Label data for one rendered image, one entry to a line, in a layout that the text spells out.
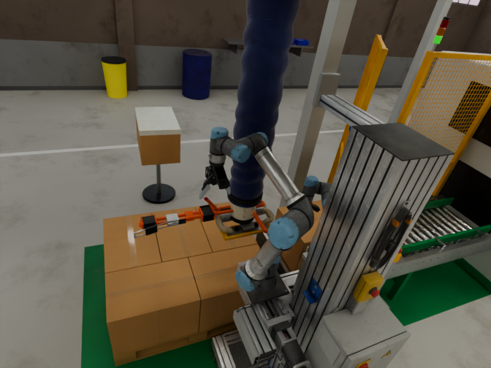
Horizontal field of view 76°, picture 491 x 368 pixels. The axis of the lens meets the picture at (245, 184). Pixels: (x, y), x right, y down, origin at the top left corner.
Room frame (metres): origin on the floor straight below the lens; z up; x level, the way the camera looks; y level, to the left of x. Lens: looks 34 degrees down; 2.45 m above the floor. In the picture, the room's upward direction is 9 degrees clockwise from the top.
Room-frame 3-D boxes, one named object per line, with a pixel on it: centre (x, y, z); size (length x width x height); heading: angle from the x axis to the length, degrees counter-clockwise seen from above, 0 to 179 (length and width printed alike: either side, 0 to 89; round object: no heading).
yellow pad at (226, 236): (1.55, -0.05, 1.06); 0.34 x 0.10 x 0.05; 118
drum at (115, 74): (6.06, 2.84, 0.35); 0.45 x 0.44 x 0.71; 118
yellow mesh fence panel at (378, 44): (2.89, -0.92, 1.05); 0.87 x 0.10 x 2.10; 168
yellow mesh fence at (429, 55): (2.96, -1.74, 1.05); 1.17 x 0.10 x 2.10; 116
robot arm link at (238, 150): (1.18, 0.05, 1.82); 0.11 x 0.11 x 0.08; 54
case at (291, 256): (1.92, -0.64, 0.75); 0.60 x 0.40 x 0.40; 118
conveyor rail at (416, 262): (2.02, -1.53, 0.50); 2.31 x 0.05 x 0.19; 116
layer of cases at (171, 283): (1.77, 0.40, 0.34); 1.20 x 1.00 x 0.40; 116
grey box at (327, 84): (2.94, -0.60, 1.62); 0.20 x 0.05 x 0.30; 116
